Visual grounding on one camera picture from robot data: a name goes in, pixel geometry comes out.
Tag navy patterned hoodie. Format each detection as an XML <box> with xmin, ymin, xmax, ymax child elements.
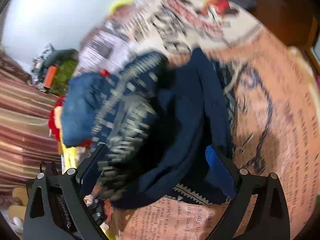
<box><xmin>91</xmin><ymin>47</ymin><xmax>238</xmax><ymax>209</ymax></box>

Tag striped maroon curtain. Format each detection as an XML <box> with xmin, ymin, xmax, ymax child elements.
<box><xmin>0</xmin><ymin>51</ymin><xmax>61</xmax><ymax>208</ymax></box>

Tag red and cream plush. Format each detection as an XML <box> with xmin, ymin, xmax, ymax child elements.
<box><xmin>48</xmin><ymin>95</ymin><xmax>66</xmax><ymax>142</ymax></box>

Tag newspaper print bed sheet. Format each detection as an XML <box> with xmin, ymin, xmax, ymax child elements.
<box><xmin>77</xmin><ymin>0</ymin><xmax>320</xmax><ymax>240</ymax></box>

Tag folded blue jeans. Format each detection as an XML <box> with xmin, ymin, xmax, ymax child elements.
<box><xmin>61</xmin><ymin>73</ymin><xmax>116</xmax><ymax>147</ymax></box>

